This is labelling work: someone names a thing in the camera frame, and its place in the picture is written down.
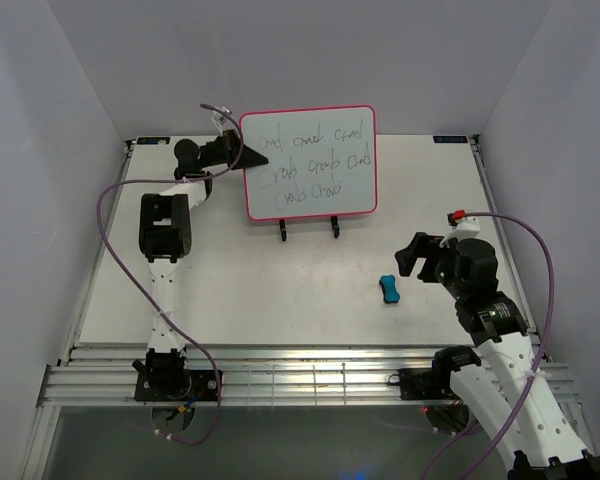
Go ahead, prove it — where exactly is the blue bone-shaped eraser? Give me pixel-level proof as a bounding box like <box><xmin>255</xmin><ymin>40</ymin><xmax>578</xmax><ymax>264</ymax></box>
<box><xmin>379</xmin><ymin>274</ymin><xmax>401</xmax><ymax>305</ymax></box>

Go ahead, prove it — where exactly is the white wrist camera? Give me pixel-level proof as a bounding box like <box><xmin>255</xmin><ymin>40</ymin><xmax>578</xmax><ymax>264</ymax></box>
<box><xmin>440</xmin><ymin>210</ymin><xmax>481</xmax><ymax>247</ymax></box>
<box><xmin>211</xmin><ymin>106</ymin><xmax>232</xmax><ymax>134</ymax></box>

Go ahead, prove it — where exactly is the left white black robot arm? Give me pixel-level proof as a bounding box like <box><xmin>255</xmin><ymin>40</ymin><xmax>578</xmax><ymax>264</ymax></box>
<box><xmin>134</xmin><ymin>130</ymin><xmax>268</xmax><ymax>400</ymax></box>

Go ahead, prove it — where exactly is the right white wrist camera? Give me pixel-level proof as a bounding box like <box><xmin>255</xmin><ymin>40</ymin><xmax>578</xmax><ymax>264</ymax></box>
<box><xmin>440</xmin><ymin>210</ymin><xmax>481</xmax><ymax>247</ymax></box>

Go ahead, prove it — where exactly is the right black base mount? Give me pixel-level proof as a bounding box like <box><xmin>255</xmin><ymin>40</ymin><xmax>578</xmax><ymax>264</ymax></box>
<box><xmin>387</xmin><ymin>368</ymin><xmax>440</xmax><ymax>401</ymax></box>

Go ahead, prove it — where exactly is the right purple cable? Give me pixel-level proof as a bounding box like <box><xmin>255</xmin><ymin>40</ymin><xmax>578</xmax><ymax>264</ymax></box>
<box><xmin>419</xmin><ymin>210</ymin><xmax>556</xmax><ymax>480</ymax></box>

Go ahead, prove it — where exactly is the aluminium rail frame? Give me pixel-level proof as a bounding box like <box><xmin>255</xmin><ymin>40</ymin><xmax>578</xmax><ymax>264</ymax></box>
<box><xmin>38</xmin><ymin>347</ymin><xmax>436</xmax><ymax>408</ymax></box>

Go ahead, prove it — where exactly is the pink framed whiteboard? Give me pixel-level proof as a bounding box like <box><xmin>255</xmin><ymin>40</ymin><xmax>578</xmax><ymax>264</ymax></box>
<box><xmin>240</xmin><ymin>105</ymin><xmax>379</xmax><ymax>221</ymax></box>

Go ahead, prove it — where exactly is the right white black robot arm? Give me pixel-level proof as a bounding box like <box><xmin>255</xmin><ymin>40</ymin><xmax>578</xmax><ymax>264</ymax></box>
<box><xmin>395</xmin><ymin>232</ymin><xmax>600</xmax><ymax>479</ymax></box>

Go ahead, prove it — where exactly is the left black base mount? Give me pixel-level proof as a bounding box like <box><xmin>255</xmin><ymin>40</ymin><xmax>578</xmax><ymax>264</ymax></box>
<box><xmin>133</xmin><ymin>369</ymin><xmax>221</xmax><ymax>403</ymax></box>

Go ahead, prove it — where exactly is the black wire whiteboard stand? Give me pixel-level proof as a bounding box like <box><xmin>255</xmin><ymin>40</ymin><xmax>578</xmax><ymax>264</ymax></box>
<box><xmin>278</xmin><ymin>215</ymin><xmax>341</xmax><ymax>242</ymax></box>

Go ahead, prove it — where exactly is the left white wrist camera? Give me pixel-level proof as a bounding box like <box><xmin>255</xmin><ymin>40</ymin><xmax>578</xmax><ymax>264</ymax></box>
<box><xmin>211</xmin><ymin>106</ymin><xmax>232</xmax><ymax>134</ymax></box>

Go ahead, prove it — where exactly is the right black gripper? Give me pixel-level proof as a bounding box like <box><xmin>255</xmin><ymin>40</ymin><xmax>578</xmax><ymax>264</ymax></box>
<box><xmin>394</xmin><ymin>232</ymin><xmax>467</xmax><ymax>300</ymax></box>

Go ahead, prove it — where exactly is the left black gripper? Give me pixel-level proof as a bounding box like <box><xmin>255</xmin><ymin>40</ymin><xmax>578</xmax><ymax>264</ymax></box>
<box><xmin>200</xmin><ymin>130</ymin><xmax>270</xmax><ymax>171</ymax></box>

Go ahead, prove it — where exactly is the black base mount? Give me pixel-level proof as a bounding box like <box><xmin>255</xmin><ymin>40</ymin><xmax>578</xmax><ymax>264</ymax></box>
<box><xmin>387</xmin><ymin>368</ymin><xmax>440</xmax><ymax>401</ymax></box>
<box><xmin>133</xmin><ymin>369</ymin><xmax>221</xmax><ymax>403</ymax></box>

